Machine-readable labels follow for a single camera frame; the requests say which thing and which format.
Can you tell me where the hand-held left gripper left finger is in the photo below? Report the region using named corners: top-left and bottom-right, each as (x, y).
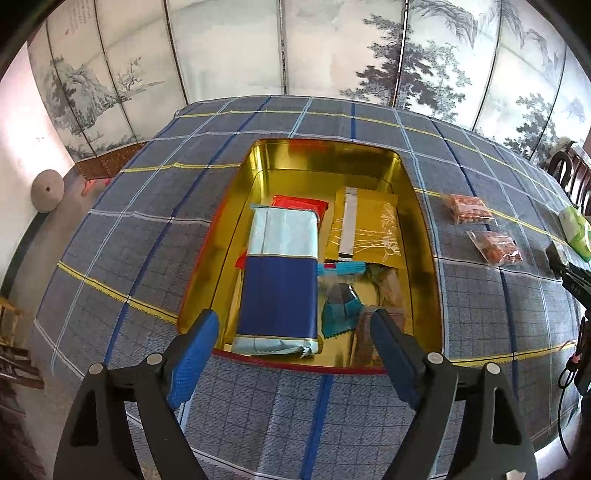
top-left (53, 308), bottom-right (221, 480)

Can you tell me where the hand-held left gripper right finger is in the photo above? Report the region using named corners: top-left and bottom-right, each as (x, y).
top-left (368, 308), bottom-right (540, 480)

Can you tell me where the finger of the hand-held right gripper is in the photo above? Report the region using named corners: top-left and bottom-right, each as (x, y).
top-left (545, 244), bottom-right (578, 283)

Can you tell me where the brown snack packet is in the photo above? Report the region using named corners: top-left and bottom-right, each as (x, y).
top-left (351, 305), bottom-right (414, 367)

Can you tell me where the teal snack packet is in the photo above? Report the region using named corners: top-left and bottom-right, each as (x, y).
top-left (318, 261), bottom-right (368, 340)

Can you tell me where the mint and navy snack packet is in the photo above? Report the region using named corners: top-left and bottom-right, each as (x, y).
top-left (231, 203), bottom-right (324, 360)

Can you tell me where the gold snack packet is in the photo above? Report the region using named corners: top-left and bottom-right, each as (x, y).
top-left (323, 185), bottom-right (400, 269)

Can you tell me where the red snack packet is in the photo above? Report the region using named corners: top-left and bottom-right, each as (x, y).
top-left (270, 194), bottom-right (329, 223)

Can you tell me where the gold metal tin box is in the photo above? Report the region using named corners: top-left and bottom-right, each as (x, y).
top-left (176, 137), bottom-right (445, 374)

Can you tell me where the green tissue pack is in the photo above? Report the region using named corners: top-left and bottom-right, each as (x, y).
top-left (558, 205), bottom-right (591, 263)

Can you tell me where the clear orange snack packet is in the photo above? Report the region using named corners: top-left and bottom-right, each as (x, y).
top-left (441, 193), bottom-right (497, 227)
top-left (466, 230), bottom-right (525, 268)

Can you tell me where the dark wooden chair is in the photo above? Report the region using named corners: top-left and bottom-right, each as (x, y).
top-left (549, 147), bottom-right (583, 195)
top-left (570, 141), bottom-right (591, 217)

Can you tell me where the blue plaid tablecloth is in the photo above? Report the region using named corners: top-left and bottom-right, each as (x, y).
top-left (32, 95), bottom-right (589, 480)

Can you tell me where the wooden stool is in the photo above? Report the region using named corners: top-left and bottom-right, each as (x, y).
top-left (0, 295), bottom-right (44, 391)

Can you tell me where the painted folding screen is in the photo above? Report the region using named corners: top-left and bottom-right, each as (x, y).
top-left (25, 0), bottom-right (591, 178)

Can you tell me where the black lanyard cable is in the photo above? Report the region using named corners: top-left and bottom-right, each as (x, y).
top-left (556, 339), bottom-right (583, 460)

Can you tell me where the round grey wall disc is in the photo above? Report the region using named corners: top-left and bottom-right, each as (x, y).
top-left (31, 169), bottom-right (65, 214)

